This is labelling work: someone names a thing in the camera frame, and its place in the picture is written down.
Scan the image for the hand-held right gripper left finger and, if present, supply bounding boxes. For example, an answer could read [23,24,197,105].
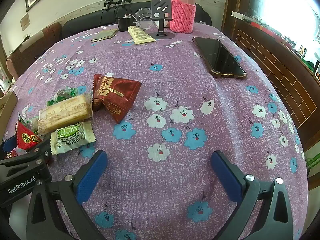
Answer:
[26,150,108,240]

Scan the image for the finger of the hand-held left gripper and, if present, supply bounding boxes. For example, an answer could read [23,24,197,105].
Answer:
[0,137,54,174]
[0,135,17,153]

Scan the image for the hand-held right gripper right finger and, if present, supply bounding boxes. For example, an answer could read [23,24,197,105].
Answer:
[211,150,294,240]

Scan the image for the red packet with green emblem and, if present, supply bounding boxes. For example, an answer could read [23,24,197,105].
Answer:
[15,121,43,150]

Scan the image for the cardboard box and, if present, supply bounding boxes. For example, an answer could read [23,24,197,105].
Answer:
[0,91,18,140]

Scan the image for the white green snack packet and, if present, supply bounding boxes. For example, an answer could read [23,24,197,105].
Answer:
[50,121,97,155]

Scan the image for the beige biscuit packet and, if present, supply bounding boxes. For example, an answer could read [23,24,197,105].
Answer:
[37,94,93,136]

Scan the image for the green candy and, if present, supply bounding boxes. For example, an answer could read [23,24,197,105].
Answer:
[70,85,88,98]
[47,87,73,107]

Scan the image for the dark red snack packet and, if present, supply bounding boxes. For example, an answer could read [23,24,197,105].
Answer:
[92,73,142,124]

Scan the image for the brown armchair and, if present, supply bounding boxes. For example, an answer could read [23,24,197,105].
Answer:
[6,22,63,80]

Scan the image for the purple floral tablecloth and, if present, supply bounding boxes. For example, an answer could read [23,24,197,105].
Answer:
[5,21,309,240]

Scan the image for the black smartphone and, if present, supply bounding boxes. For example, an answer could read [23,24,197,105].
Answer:
[192,37,247,79]

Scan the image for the wooden cabinet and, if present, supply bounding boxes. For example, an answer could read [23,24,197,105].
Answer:
[221,0,320,155]

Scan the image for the small card packet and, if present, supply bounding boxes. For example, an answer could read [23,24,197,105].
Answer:
[90,28,119,42]

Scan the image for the black sofa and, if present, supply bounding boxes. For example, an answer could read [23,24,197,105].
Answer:
[61,1,213,39]

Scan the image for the gold snack bar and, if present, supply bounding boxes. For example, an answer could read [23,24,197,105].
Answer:
[127,26,156,44]

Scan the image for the small black container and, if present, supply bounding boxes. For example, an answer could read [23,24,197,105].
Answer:
[117,15,133,32]

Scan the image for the pink thermos with knitted sleeve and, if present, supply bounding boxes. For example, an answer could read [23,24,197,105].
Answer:
[170,0,197,33]

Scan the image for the clear plastic cup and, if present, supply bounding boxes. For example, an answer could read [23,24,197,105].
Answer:
[135,8,155,29]

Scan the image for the black phone stand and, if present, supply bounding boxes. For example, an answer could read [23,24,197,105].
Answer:
[151,0,177,40]

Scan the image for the paper wall notice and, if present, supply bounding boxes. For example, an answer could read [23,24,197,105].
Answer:
[21,14,32,30]

